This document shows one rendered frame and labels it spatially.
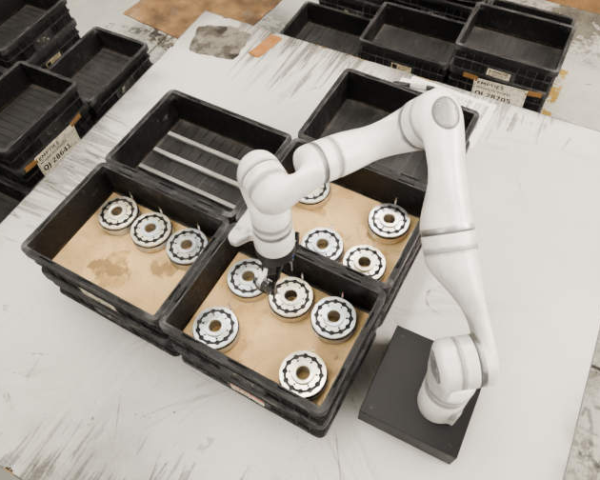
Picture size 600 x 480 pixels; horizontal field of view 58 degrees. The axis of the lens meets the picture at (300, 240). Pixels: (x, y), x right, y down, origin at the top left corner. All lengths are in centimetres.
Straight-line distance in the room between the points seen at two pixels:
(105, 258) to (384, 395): 75
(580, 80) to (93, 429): 278
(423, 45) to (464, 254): 179
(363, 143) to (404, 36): 180
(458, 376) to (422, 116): 43
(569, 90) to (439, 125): 228
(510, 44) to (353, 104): 103
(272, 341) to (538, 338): 66
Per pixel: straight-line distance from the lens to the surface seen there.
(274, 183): 79
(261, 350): 122
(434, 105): 93
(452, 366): 94
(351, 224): 137
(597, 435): 223
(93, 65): 270
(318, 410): 107
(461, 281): 93
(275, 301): 124
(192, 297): 124
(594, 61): 341
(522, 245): 159
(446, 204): 92
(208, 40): 212
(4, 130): 239
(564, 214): 169
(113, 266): 140
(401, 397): 125
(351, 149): 86
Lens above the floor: 197
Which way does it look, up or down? 58 degrees down
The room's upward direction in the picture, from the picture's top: 4 degrees counter-clockwise
